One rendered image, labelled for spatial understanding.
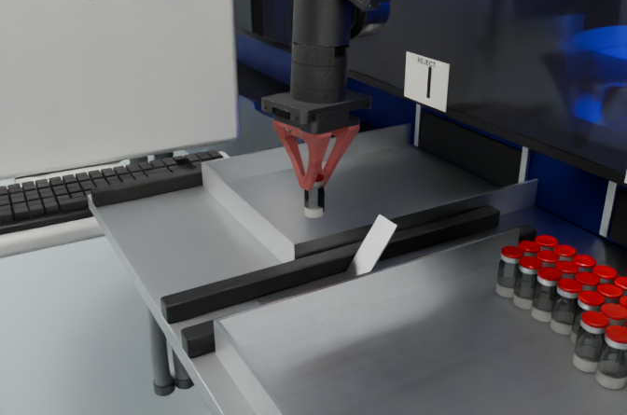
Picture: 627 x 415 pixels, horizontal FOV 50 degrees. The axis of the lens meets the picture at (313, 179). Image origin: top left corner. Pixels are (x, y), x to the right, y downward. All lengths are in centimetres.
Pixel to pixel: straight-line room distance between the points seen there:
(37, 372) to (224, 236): 140
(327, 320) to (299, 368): 7
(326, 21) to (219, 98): 63
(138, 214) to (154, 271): 14
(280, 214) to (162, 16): 51
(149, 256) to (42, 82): 51
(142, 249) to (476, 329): 36
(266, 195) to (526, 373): 42
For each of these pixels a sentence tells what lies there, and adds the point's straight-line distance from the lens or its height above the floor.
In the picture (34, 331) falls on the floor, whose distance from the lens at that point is 228.
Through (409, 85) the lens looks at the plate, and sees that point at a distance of 89.
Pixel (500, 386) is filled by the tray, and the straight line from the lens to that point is 56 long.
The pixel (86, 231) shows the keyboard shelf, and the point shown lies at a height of 79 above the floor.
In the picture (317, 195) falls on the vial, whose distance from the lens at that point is 71.
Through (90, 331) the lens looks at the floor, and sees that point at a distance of 222.
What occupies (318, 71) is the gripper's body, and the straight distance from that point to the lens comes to 65.
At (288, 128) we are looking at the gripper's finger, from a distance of 68.
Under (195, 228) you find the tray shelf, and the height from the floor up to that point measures 88.
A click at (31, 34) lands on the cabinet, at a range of 116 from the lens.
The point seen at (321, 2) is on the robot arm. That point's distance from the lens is 64.
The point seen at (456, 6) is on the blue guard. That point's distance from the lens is 81.
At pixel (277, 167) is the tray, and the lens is 93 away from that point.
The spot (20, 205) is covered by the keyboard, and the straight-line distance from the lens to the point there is 104.
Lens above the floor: 123
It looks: 23 degrees down
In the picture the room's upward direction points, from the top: straight up
